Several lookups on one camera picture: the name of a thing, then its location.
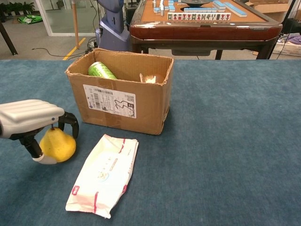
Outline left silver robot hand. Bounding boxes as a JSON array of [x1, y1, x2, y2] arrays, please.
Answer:
[[0, 99, 79, 165]]

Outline yellow pear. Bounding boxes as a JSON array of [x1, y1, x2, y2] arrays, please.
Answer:
[[39, 127, 77, 163]]

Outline white wet wipes pack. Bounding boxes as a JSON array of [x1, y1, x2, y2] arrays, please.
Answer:
[[65, 134, 139, 219]]

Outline green plastic snack packet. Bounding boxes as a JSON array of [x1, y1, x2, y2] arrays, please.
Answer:
[[18, 14, 44, 24]]

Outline open cardboard box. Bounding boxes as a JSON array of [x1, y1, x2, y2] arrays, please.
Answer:
[[65, 48, 175, 136]]

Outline black table leg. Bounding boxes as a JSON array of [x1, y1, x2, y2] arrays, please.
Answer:
[[0, 22, 18, 56]]

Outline green drink can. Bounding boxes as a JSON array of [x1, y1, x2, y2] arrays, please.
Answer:
[[87, 61, 118, 80]]

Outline upright wooden pole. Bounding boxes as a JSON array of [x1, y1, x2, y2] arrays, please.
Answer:
[[71, 0, 80, 50]]

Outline potted green plants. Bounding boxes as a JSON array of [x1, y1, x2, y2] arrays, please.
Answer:
[[0, 1, 35, 17]]

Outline scattered blue mahjong tile cluster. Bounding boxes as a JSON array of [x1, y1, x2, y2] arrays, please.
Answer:
[[152, 0, 176, 14]]

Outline brown mahjong table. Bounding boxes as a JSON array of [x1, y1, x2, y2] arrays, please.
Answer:
[[129, 0, 283, 60]]

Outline row of face-up mahjong tiles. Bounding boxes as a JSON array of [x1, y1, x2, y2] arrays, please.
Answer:
[[167, 13, 232, 21]]

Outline teal felt table mat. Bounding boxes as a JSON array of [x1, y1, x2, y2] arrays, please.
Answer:
[[0, 59, 301, 226]]

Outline black mahjong dice dome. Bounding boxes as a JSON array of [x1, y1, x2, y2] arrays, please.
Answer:
[[181, 0, 214, 7]]

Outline black tripod stand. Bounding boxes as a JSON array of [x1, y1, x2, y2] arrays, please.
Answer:
[[268, 0, 297, 60]]

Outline white plastic basket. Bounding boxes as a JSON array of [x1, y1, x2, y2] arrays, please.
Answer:
[[272, 39, 301, 57]]

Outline purple cloth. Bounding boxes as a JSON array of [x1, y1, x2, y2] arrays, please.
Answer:
[[285, 35, 301, 45]]

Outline white glass door frame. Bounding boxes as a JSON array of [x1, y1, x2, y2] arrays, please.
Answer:
[[35, 0, 99, 37]]

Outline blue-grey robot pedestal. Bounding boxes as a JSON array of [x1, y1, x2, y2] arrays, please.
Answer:
[[95, 0, 130, 51]]

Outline straight blue mahjong tile wall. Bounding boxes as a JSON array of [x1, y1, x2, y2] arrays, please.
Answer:
[[183, 7, 219, 13]]

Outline diagonal blue mahjong tile wall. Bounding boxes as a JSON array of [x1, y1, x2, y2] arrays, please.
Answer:
[[224, 1, 248, 18]]

